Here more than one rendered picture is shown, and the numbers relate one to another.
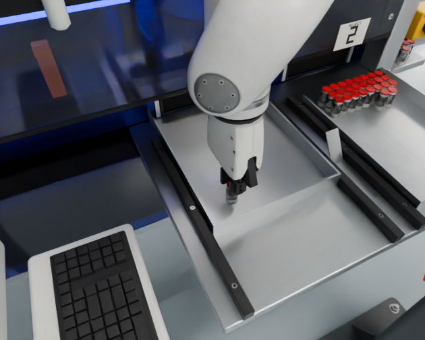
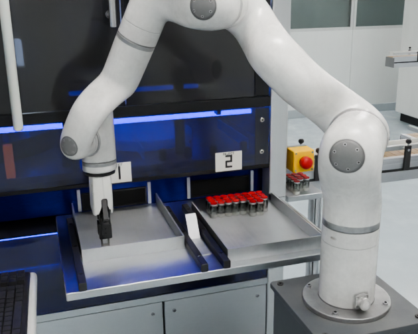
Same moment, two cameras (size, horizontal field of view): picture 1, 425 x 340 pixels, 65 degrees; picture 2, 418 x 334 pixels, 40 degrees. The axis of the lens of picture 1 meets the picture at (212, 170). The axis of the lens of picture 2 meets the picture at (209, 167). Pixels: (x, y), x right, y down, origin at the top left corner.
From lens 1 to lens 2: 1.05 m
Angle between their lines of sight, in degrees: 31
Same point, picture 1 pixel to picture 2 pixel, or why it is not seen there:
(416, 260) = not seen: outside the picture
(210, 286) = (68, 279)
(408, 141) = (259, 231)
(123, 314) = (10, 300)
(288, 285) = (117, 282)
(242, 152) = (97, 193)
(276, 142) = (158, 226)
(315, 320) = not seen: outside the picture
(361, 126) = (229, 223)
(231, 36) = (71, 120)
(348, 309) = not seen: outside the picture
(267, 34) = (82, 120)
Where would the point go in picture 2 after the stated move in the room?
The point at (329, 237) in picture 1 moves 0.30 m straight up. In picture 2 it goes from (160, 267) to (155, 148)
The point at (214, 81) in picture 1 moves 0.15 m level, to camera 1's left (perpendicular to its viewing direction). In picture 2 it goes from (66, 140) to (4, 138)
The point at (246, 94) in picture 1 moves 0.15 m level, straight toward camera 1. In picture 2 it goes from (79, 145) to (44, 164)
